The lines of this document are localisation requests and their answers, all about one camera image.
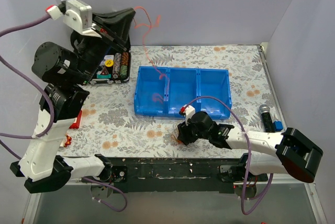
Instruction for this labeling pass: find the orange wire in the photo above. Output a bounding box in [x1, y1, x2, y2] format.
[170, 132, 182, 145]

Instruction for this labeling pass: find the pink wire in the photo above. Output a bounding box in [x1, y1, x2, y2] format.
[132, 5, 171, 103]

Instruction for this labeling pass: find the blue three-compartment bin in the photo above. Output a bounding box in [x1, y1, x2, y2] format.
[134, 66, 232, 119]

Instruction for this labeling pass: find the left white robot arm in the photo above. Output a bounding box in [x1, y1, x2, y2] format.
[10, 5, 136, 194]

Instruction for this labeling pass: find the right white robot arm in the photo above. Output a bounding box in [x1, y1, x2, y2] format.
[177, 122, 323, 183]

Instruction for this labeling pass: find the black poker chip case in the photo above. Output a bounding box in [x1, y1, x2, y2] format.
[70, 30, 131, 85]

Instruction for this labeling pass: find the black microphone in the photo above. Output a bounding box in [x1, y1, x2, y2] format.
[259, 104, 275, 132]

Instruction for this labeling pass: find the small blue block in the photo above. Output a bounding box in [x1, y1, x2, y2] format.
[273, 121, 284, 132]

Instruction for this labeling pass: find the floral table mat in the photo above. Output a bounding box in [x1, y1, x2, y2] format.
[49, 45, 283, 159]

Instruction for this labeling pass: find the red white toy block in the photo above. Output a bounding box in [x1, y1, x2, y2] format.
[70, 110, 82, 129]

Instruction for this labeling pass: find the small red white toy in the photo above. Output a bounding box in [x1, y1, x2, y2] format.
[60, 135, 72, 148]

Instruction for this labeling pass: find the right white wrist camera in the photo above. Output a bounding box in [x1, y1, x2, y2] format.
[179, 105, 196, 125]

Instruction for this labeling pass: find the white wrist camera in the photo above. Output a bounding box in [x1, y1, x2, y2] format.
[179, 105, 196, 125]
[46, 0, 102, 38]

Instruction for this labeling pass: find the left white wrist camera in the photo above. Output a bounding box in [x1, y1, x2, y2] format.
[46, 0, 102, 38]

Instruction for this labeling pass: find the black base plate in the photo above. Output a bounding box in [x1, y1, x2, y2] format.
[81, 157, 269, 195]

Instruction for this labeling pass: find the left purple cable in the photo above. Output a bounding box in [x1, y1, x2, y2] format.
[0, 14, 128, 212]

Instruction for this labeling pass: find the purple cable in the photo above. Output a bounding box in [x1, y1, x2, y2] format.
[183, 95, 274, 216]
[0, 14, 128, 212]

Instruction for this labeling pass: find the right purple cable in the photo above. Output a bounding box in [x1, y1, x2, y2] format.
[183, 95, 274, 216]

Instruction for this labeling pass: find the aluminium frame rail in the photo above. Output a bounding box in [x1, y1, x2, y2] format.
[23, 175, 326, 223]

